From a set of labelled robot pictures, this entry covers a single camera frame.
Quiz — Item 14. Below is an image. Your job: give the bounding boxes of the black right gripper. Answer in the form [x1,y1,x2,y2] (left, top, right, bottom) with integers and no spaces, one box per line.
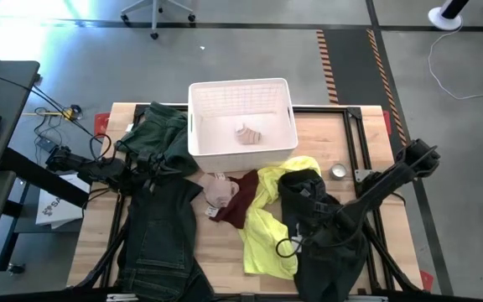
[296,199,344,253]

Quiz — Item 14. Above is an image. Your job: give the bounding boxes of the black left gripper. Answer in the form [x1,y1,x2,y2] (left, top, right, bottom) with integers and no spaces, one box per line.
[134,149,184,188]

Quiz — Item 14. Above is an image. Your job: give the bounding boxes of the neon yellow shirt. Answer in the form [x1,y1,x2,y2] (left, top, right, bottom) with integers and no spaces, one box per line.
[237,155,322,281]

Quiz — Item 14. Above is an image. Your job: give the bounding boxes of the black garment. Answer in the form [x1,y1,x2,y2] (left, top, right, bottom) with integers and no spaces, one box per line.
[277,169,371,302]

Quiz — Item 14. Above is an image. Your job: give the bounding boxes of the dark green garment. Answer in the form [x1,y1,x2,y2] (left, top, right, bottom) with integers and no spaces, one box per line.
[114,101,200,178]

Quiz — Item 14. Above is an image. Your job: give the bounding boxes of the pale pink cap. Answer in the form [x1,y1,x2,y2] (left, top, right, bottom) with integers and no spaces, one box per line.
[198,171,241,209]

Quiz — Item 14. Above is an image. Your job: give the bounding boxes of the dark blue jeans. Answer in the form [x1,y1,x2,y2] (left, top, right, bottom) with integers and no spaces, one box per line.
[117,174,216,302]

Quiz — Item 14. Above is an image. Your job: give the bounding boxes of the white plastic laundry basket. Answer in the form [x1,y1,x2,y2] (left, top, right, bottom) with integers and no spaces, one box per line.
[187,77,299,174]

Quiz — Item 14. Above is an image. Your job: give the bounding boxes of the maroon garment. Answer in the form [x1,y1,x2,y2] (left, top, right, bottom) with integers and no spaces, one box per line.
[209,169,260,230]

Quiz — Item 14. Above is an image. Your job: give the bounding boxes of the small round metal tin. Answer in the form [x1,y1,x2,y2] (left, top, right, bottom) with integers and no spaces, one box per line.
[330,163,348,181]

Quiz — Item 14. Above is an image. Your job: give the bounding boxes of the beige striped sock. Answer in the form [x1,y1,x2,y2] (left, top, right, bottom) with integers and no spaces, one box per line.
[235,122,262,146]

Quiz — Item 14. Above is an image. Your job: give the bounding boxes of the white printed cardboard box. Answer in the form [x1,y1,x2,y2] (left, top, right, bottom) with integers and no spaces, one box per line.
[35,173,91,230]

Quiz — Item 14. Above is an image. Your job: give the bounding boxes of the black power adapter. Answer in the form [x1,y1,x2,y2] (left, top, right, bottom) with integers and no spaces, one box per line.
[35,136,60,154]

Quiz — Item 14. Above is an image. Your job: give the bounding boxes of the black desk support beam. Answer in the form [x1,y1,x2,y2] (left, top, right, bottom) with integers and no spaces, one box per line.
[0,147,91,210]

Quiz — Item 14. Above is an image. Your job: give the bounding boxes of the grey office chair base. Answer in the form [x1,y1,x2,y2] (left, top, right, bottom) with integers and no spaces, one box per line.
[120,0,196,41]

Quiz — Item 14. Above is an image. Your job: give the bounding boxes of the orange black hazard tape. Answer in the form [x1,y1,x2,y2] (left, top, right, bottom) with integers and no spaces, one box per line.
[366,28,408,147]
[315,29,340,105]

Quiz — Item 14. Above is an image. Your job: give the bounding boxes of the white round fan base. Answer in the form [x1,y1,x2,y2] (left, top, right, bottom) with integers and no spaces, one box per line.
[428,0,471,32]

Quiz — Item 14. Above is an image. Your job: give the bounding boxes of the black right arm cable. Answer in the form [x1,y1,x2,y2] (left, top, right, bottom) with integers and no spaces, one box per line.
[274,237,306,259]

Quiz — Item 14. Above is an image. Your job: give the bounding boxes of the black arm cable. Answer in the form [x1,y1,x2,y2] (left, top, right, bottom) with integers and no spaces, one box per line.
[88,133,114,163]
[274,237,306,259]

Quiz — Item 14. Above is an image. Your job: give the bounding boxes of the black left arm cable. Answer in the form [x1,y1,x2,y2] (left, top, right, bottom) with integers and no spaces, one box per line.
[88,133,114,163]

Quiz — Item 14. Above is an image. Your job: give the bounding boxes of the black aluminium table frame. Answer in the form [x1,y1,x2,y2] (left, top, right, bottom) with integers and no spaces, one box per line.
[71,103,425,294]

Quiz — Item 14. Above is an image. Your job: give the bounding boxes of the black desk cables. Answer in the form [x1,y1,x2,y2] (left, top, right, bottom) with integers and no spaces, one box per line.
[0,54,104,146]

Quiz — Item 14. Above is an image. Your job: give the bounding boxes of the white floor cable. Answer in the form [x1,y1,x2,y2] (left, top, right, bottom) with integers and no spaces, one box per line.
[427,18,483,102]

